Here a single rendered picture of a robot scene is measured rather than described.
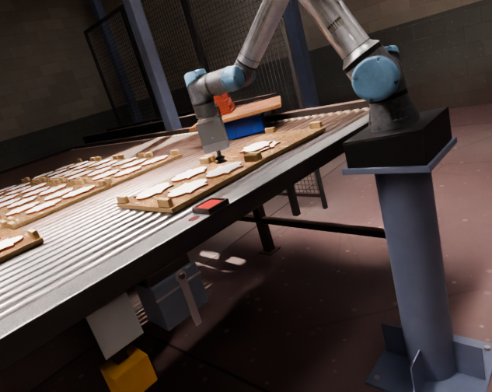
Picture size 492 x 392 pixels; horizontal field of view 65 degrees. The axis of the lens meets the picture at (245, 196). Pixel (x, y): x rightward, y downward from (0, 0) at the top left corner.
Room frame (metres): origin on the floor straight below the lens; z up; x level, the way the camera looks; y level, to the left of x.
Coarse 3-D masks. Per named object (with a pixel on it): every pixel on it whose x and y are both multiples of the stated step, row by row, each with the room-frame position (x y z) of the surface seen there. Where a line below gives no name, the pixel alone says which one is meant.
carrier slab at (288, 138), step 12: (276, 132) 1.81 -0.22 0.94; (288, 132) 1.72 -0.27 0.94; (300, 132) 1.64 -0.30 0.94; (312, 132) 1.56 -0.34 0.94; (288, 144) 1.47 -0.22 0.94; (216, 156) 1.65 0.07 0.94; (228, 156) 1.57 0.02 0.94; (240, 156) 1.50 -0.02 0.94; (264, 156) 1.38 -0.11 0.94; (276, 156) 1.40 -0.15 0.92
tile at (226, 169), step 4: (228, 164) 1.39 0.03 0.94; (232, 164) 1.37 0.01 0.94; (236, 164) 1.35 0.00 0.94; (240, 164) 1.35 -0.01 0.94; (216, 168) 1.38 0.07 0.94; (220, 168) 1.36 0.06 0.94; (224, 168) 1.35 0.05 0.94; (228, 168) 1.33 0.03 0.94; (232, 168) 1.31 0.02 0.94; (236, 168) 1.31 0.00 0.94; (208, 172) 1.36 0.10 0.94; (212, 172) 1.34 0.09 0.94; (216, 172) 1.32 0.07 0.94; (220, 172) 1.30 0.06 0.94; (224, 172) 1.29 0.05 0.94; (228, 172) 1.27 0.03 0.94; (208, 176) 1.30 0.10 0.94; (212, 176) 1.28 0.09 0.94; (216, 176) 1.28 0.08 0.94; (220, 176) 1.28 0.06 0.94
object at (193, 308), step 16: (160, 272) 0.86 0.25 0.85; (176, 272) 0.86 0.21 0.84; (192, 272) 0.89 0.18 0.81; (144, 288) 0.85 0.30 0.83; (160, 288) 0.83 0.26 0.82; (176, 288) 0.85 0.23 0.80; (192, 288) 0.88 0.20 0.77; (144, 304) 0.88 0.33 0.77; (160, 304) 0.82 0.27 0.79; (176, 304) 0.85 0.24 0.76; (192, 304) 0.87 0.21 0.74; (160, 320) 0.84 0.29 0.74; (176, 320) 0.84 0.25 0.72
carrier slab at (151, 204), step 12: (192, 168) 1.55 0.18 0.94; (240, 168) 1.31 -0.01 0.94; (252, 168) 1.30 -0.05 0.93; (168, 180) 1.45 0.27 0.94; (192, 180) 1.34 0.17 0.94; (216, 180) 1.24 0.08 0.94; (228, 180) 1.22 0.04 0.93; (204, 192) 1.16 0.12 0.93; (120, 204) 1.31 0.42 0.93; (132, 204) 1.25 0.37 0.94; (144, 204) 1.21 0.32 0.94; (156, 204) 1.17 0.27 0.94; (180, 204) 1.09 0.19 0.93
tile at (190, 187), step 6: (198, 180) 1.27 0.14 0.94; (204, 180) 1.25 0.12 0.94; (180, 186) 1.27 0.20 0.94; (186, 186) 1.25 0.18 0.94; (192, 186) 1.22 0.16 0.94; (198, 186) 1.20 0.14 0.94; (204, 186) 1.20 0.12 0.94; (168, 192) 1.25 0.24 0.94; (174, 192) 1.21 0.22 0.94; (180, 192) 1.19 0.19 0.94; (186, 192) 1.17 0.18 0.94; (192, 192) 1.17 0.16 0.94
